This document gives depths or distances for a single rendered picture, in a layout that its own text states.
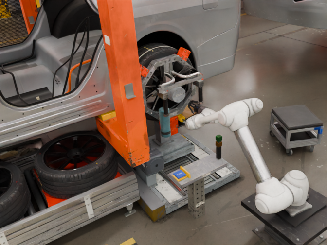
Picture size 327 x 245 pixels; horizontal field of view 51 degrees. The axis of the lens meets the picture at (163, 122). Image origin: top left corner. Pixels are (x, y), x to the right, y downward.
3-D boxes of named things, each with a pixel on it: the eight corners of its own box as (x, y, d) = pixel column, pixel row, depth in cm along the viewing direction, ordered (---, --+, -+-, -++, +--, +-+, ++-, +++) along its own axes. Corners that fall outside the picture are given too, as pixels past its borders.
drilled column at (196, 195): (197, 206, 284) (196, 166, 263) (205, 214, 277) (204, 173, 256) (188, 211, 280) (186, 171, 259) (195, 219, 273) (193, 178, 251)
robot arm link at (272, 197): (298, 204, 216) (273, 219, 207) (281, 205, 231) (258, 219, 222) (245, 96, 226) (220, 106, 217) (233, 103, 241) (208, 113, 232)
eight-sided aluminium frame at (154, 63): (192, 105, 317) (190, 49, 290) (196, 108, 312) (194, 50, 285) (141, 124, 294) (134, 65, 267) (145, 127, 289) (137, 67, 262)
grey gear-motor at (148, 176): (144, 160, 332) (140, 130, 314) (168, 183, 301) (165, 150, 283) (128, 167, 325) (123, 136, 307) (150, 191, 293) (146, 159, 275)
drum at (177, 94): (172, 92, 299) (172, 77, 292) (187, 100, 283) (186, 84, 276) (159, 96, 293) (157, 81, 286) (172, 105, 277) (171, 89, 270)
